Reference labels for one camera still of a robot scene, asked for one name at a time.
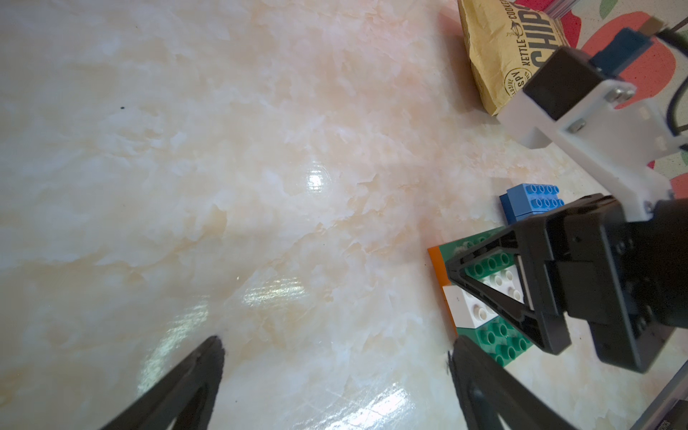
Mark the yellow chips bag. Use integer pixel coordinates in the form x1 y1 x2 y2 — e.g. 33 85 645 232
458 0 568 116

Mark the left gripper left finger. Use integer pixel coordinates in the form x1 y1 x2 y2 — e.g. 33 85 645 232
104 336 225 429

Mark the light blue lego brick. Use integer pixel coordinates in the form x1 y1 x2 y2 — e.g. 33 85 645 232
499 184 564 225

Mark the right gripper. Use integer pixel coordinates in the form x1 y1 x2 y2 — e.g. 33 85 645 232
445 195 687 373

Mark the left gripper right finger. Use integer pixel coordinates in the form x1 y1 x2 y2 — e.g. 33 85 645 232
448 335 573 429

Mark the right aluminium corner post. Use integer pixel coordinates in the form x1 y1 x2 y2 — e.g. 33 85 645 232
544 0 579 19

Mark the green lego brick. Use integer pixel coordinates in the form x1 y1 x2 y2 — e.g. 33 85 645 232
439 227 514 281
456 316 533 367

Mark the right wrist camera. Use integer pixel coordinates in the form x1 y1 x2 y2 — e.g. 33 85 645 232
497 18 687 222

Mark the orange lego brick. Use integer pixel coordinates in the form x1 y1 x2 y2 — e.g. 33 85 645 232
427 245 457 336

